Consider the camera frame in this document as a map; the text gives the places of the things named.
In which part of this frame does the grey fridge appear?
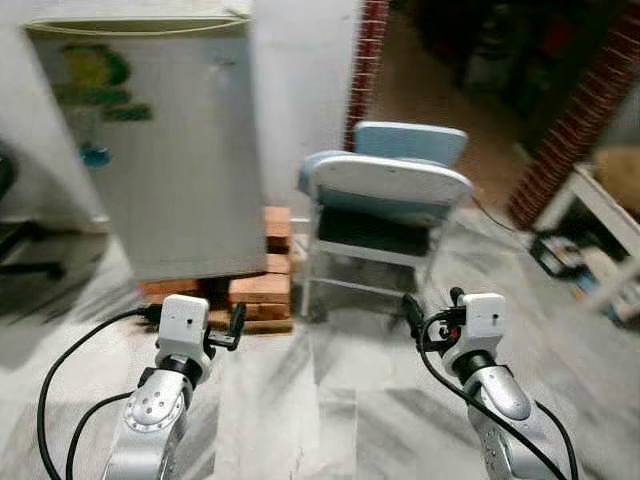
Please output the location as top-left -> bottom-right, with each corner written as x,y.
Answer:
22,10 -> 266,283

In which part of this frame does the red brick stack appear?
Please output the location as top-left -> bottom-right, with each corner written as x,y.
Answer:
226,205 -> 297,336

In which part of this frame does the grey metal folding chair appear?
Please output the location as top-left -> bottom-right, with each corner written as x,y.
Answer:
298,195 -> 446,323

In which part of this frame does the black storage box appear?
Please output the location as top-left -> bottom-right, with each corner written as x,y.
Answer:
530,232 -> 593,281

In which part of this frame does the light blue plastic tub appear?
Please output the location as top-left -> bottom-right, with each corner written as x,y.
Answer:
297,120 -> 476,229

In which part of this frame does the white side table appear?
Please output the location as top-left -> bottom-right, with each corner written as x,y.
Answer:
530,165 -> 640,321

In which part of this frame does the brown paper bag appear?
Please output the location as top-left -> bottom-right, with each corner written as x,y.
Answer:
595,148 -> 640,216

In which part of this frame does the black stand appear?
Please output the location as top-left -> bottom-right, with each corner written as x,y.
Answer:
0,140 -> 69,283

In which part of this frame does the wide red brick pillar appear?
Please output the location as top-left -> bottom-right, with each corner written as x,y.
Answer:
507,15 -> 640,231

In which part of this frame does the narrow red brick pillar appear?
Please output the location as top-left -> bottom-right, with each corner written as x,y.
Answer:
343,0 -> 390,151

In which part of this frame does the dark cluttered shelf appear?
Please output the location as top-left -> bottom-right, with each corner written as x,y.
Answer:
415,0 -> 606,113

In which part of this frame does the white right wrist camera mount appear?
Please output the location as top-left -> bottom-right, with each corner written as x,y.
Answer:
444,292 -> 507,367

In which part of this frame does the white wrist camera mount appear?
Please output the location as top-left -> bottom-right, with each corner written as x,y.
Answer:
444,292 -> 507,367
154,294 -> 212,363

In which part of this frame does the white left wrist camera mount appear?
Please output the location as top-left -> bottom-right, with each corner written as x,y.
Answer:
154,294 -> 212,363

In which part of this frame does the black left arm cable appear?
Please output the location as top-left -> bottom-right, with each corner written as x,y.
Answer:
64,391 -> 135,480
37,306 -> 163,480

